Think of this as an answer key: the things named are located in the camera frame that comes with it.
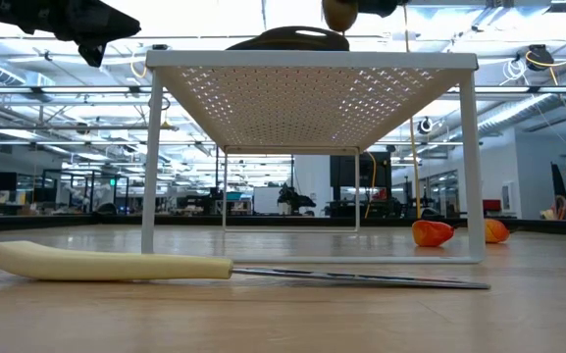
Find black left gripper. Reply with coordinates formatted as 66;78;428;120
5;0;141;69

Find brown kiwi fruit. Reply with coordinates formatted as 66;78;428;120
322;0;360;33

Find small orange red pepper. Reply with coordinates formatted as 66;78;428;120
484;218;512;245
411;219;456;248

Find cream handled knife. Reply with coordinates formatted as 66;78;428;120
0;239;491;291

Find white perforated metal shelf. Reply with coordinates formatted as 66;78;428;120
139;49;487;265

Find red grey collapsible colander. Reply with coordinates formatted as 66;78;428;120
225;25;352;53

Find whiteboard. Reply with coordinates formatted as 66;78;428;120
252;185;283;216

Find person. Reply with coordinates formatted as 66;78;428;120
540;194;566;222

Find black wall screen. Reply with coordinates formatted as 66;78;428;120
330;151;393;188

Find yellow hanging cable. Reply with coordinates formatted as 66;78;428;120
401;0;424;221

